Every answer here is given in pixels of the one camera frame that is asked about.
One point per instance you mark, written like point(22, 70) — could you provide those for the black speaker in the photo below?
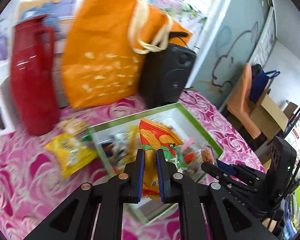
point(165, 74)

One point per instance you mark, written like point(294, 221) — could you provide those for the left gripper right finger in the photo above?
point(206, 211)

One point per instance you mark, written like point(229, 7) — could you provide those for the green cardboard box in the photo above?
point(118, 141)

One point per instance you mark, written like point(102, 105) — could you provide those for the red thermos jug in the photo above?
point(31, 75)

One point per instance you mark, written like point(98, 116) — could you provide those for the orange tote bag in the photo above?
point(106, 48)

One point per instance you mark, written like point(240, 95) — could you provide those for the orange snack packet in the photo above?
point(155, 136)

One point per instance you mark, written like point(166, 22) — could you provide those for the orange chair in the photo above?
point(238, 104)

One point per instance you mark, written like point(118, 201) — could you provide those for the blue bag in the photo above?
point(260, 80)

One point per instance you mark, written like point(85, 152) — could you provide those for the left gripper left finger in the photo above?
point(95, 211)

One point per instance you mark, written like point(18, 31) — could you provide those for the beige cookie packet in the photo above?
point(73, 126)

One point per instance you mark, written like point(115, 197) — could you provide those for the pink clear nut packet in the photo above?
point(207, 155)

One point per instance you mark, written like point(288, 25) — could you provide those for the yellow snack bag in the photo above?
point(72, 154)

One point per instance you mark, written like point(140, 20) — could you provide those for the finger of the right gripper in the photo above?
point(222, 177)
point(226, 168)

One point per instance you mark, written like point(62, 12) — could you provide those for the white product box with cup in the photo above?
point(8, 112)

